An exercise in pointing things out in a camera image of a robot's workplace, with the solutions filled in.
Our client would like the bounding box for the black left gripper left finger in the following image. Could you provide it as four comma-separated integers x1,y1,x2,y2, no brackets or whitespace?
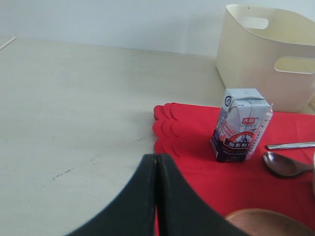
69,154,157,236

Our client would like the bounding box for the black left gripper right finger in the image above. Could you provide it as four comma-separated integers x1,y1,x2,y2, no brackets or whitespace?
156,154,246,236

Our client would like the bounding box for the small milk carton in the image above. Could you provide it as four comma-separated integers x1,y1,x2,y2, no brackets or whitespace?
210,88,273,162

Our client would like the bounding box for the brown wooden plate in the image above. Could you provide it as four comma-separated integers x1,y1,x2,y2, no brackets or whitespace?
225,208,315,236

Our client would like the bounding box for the red tablecloth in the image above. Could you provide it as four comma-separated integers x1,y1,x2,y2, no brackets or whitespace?
153,103,315,229

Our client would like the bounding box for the dark wooden spoon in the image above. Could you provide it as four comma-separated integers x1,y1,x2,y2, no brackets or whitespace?
262,151,314,178

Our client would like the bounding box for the silver table knife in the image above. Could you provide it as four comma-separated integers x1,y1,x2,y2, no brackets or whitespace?
265,142,315,150

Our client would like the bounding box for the large cream plastic bin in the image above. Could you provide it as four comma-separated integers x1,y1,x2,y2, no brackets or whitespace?
216,4,315,113

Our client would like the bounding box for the thin white stick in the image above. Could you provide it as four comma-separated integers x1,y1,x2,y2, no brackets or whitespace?
0,36,16,50

